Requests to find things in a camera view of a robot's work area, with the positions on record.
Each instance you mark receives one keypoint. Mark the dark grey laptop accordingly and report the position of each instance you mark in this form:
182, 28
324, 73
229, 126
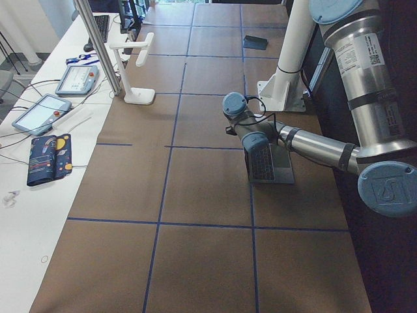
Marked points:
269, 164

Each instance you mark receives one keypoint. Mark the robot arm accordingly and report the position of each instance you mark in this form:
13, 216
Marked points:
331, 52

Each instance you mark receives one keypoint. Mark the dark grey mouse pad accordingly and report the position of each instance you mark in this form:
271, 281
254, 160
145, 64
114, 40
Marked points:
255, 43

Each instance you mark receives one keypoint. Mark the black computer mouse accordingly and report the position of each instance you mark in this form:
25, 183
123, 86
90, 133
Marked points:
88, 47

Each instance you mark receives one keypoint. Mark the far teach pendant tablet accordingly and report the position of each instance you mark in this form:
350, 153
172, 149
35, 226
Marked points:
77, 80

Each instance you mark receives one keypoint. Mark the teach pendant tablet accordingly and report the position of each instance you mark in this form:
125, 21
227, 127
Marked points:
38, 119
77, 80

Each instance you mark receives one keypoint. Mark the black keyboard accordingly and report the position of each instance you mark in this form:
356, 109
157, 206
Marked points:
102, 22

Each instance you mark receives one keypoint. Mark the space themed blue booklet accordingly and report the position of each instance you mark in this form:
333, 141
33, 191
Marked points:
50, 159

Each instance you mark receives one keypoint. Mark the near teach pendant tablet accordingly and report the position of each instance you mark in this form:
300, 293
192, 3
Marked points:
38, 119

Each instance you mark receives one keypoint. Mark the white pedestal column mount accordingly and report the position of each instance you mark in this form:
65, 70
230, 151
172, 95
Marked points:
284, 91

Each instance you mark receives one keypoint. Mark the aluminium frame post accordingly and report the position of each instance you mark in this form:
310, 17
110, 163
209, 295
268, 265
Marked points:
86, 14

